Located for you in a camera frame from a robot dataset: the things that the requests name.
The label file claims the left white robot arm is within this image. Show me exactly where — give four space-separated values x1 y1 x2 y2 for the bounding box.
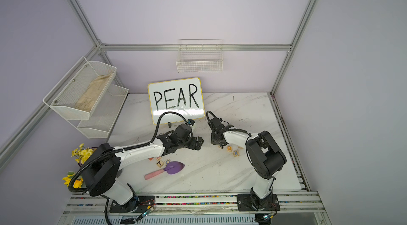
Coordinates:
81 123 204 206

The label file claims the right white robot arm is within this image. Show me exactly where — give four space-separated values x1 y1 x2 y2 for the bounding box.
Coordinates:
208 117 287 213

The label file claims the wooden X letter block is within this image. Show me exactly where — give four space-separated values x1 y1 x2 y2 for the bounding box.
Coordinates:
233 150 240 157

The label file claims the black Z letter block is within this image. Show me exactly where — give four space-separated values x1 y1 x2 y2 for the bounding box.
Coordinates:
156 160 164 168

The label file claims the whiteboard with PEAR text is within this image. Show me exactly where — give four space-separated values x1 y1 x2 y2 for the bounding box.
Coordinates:
147 77 206 125

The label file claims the purple pink toy trowel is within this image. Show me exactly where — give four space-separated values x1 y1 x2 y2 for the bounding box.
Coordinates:
144 161 185 180

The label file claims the lower white mesh shelf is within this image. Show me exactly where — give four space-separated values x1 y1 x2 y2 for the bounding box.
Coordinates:
77 84 128 139

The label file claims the white mesh shelf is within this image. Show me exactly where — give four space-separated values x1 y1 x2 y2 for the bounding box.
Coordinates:
77 84 128 139
43 57 117 121

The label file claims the yellow flower bouquet vase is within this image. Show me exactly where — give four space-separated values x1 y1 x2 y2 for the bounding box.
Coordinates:
71 143 96 165

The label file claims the beige cloth in shelf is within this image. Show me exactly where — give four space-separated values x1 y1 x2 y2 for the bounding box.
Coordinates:
74 73 112 112

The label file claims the upper white mesh shelf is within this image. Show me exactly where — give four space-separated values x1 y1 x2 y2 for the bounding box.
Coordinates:
43 57 117 121

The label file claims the right black cable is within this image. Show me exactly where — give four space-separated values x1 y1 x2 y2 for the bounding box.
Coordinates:
206 110 252 137

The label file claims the white wire wall basket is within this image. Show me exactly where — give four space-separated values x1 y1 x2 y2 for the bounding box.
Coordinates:
176 39 224 74

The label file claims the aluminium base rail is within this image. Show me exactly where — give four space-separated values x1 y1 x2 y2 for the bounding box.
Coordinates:
58 191 332 225

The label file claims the left black corrugated cable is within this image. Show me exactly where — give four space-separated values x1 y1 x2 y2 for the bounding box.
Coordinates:
67 111 191 193

